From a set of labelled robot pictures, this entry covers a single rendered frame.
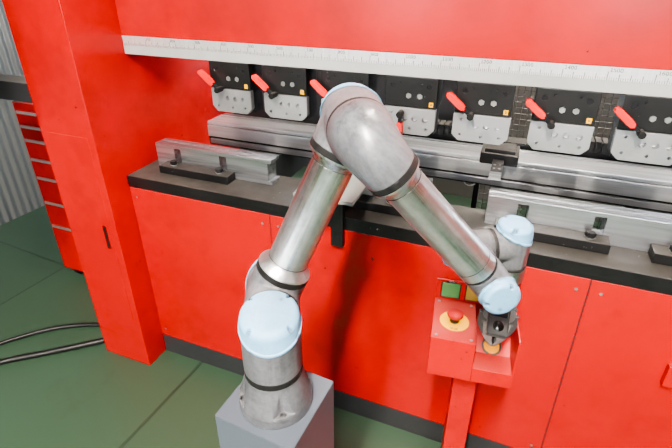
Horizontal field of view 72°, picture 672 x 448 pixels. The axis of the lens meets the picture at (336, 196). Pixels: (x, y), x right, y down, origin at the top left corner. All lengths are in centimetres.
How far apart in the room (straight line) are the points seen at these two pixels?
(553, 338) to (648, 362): 24
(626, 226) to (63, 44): 173
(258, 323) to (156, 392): 136
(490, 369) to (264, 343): 60
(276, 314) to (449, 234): 35
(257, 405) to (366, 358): 84
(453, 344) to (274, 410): 46
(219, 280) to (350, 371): 60
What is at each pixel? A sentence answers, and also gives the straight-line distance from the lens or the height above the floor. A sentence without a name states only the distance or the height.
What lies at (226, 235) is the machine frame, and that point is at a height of 71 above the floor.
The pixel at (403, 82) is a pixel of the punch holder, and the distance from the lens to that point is 136.
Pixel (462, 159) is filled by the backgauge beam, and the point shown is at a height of 97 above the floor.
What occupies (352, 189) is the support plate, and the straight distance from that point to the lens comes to 133.
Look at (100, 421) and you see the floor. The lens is 219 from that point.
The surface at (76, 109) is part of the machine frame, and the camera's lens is 179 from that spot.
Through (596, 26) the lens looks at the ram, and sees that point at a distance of 131.
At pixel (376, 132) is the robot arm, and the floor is 135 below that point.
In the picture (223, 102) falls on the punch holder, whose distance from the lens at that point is 163.
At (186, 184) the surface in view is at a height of 87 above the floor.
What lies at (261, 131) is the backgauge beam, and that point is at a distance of 193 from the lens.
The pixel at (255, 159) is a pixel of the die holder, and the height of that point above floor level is 97.
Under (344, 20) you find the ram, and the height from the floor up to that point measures 144.
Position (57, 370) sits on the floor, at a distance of 248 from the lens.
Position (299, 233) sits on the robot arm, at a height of 111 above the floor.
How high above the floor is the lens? 158
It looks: 27 degrees down
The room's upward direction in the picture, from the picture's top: straight up
